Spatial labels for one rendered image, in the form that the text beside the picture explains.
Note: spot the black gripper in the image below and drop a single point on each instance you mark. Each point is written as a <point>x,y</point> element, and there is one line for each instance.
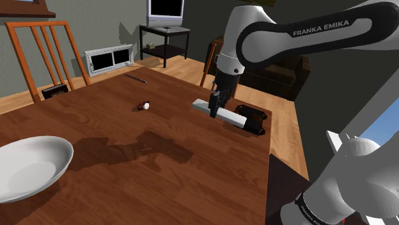
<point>226,81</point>

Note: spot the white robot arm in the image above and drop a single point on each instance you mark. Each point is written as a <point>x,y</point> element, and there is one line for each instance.
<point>314,40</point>

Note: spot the long white box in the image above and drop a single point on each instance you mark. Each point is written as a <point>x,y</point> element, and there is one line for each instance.
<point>232,117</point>

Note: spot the orange wooden chair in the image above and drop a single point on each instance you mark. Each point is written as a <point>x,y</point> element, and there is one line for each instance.
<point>21,59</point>
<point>208,64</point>

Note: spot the black flat case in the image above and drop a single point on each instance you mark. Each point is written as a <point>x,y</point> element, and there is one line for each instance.
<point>256,120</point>

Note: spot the dark brown sofa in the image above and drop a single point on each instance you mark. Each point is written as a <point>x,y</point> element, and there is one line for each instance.
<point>274,78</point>

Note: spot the small brown and white object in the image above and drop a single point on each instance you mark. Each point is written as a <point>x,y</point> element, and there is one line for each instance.
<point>144,106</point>

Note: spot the dark pen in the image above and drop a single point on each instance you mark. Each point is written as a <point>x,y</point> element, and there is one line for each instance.
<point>135,78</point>

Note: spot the black side table with monitor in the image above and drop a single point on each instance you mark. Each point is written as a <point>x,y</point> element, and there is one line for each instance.
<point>165,31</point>

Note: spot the dark robot stand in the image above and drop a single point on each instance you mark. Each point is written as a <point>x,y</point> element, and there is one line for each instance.
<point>285,190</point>

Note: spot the wooden table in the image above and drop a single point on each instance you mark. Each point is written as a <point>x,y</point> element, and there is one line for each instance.
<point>149,193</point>

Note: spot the white framed window pane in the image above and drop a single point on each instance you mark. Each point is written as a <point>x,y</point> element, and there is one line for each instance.
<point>107,59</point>

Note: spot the small black box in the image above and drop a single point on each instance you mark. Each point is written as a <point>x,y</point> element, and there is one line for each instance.
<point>55,91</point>

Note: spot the white bowl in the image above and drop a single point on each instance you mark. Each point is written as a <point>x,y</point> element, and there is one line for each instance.
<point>29,168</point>

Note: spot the white window frame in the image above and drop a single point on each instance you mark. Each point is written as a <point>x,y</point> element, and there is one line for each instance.
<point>367,115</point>

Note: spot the brown wall shelf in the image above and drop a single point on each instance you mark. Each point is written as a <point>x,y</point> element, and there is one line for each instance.
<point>25,11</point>

